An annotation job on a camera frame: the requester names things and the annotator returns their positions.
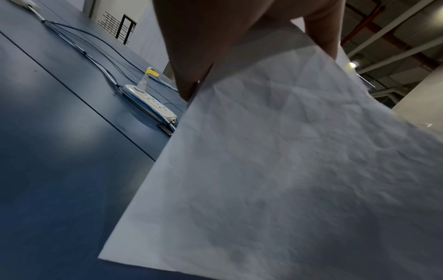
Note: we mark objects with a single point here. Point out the white power strip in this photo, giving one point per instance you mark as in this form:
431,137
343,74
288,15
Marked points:
152,103

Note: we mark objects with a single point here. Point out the red ceiling pipe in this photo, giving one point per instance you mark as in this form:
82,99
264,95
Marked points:
372,24

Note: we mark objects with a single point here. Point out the white power adapter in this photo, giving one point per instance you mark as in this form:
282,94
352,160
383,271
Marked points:
25,3

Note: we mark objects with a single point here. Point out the person's left hand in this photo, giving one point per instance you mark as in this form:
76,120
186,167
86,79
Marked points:
214,30

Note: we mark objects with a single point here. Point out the round ceiling lamp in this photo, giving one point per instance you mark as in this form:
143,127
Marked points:
352,64

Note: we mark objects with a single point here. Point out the white paper sheet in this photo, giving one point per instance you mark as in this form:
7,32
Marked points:
277,175

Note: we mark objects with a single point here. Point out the black metal railing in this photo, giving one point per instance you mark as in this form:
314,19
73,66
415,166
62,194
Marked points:
121,27

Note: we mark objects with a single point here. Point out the white plug with yellow tag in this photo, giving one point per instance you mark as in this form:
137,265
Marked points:
143,80

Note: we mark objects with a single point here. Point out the white ceiling pipe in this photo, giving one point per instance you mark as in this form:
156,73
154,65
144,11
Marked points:
391,56

